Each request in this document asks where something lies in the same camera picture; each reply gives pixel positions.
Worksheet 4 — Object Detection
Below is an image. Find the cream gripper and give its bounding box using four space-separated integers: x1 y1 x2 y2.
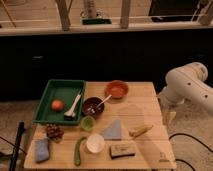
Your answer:
161 104 176 126

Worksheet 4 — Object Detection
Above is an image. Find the yellow banana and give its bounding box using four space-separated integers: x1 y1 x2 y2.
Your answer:
129 125 153 138

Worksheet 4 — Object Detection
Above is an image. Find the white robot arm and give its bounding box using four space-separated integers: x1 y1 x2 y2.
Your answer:
157 62 213 125

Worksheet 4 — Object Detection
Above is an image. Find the red bowl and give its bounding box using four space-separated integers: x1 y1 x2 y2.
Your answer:
105 80 129 99

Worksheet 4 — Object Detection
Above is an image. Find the dark brown bowl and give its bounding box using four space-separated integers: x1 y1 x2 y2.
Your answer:
82 97 105 119

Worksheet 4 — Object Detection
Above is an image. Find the blue triangular cloth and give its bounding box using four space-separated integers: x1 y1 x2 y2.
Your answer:
101 119 121 140

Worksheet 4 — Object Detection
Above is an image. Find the white spoon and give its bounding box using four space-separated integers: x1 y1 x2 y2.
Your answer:
96 94 112 108

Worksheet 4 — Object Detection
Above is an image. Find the brown yellow sponge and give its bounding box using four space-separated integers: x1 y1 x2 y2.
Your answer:
109 143 135 159

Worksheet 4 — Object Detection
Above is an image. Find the white cup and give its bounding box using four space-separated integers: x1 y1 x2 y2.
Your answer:
86 134 105 154

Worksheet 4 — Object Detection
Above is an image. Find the small green cup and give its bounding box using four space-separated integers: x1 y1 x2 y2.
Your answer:
80 116 95 132

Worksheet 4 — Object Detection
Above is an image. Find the white dish brush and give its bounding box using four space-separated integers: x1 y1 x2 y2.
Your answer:
64 94 81 119

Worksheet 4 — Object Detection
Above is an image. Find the green cucumber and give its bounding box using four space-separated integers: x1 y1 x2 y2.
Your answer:
73 137 87 166

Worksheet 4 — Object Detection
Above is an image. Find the green plastic tray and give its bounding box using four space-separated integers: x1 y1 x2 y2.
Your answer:
33 79 86 126

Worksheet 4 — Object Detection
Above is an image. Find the red tomato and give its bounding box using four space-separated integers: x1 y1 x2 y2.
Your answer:
51 99 64 112

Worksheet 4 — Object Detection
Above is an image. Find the brown grape bunch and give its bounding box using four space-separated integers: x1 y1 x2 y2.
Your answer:
46 124 64 139

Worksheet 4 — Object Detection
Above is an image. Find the green box on shelf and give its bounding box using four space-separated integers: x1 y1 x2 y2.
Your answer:
82 18 112 25

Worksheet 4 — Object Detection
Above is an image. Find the black pole left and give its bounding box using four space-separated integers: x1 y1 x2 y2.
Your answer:
9 122 25 171

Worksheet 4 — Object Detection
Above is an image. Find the black cable on floor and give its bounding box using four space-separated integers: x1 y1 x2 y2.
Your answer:
168 132 213 171

